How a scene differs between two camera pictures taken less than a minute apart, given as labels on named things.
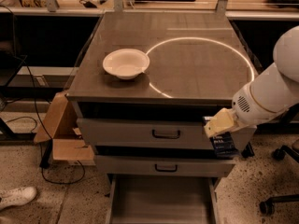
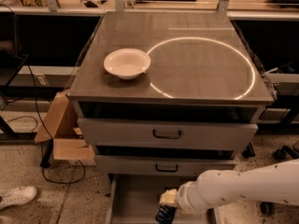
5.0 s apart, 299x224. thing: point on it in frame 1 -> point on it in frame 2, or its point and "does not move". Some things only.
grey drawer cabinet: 143,90 does not move
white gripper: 246,106 -> 184,197
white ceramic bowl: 126,63 does not move
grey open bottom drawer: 163,200 does not move
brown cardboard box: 62,125 does not move
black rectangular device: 223,145 -> 165,214
